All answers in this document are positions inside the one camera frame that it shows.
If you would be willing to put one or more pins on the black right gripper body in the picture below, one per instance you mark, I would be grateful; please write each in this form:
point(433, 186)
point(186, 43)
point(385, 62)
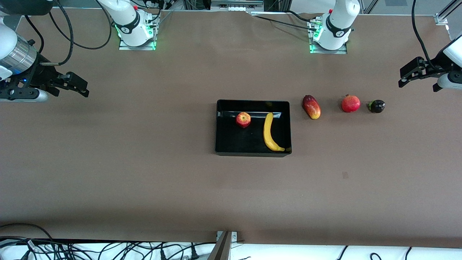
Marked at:
point(42, 75)

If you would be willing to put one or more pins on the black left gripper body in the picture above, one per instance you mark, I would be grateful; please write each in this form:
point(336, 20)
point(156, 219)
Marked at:
point(432, 69)

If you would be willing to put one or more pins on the yellow banana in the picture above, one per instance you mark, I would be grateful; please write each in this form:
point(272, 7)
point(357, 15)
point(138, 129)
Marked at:
point(267, 135)

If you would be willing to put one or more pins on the black plastic box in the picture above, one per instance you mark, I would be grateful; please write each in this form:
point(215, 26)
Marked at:
point(234, 141)

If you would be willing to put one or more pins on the red yellow apple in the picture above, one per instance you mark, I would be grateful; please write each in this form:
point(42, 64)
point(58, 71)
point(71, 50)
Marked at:
point(243, 120)

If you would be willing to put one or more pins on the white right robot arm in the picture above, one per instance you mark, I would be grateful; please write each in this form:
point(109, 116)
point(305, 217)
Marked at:
point(130, 21)

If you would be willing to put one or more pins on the dark purple mangosteen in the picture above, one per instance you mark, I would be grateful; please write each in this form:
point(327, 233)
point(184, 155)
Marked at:
point(377, 106)

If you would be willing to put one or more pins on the aluminium corner profile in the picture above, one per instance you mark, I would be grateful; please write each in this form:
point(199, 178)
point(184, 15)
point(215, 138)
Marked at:
point(442, 16)

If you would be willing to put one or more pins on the red pomegranate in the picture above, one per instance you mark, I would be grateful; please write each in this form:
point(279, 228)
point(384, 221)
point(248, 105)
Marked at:
point(351, 103)

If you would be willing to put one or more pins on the red yellow mango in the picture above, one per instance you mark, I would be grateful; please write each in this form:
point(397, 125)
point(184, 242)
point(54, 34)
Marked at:
point(311, 107)

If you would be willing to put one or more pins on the white sheet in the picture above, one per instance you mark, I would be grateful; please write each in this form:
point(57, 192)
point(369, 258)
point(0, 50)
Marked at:
point(288, 252)

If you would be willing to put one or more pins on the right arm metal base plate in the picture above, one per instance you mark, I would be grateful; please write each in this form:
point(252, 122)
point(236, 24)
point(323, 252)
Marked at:
point(124, 46)

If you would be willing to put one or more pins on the metal bracket with dark post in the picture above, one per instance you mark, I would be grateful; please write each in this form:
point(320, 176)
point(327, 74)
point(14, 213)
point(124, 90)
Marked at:
point(222, 249)

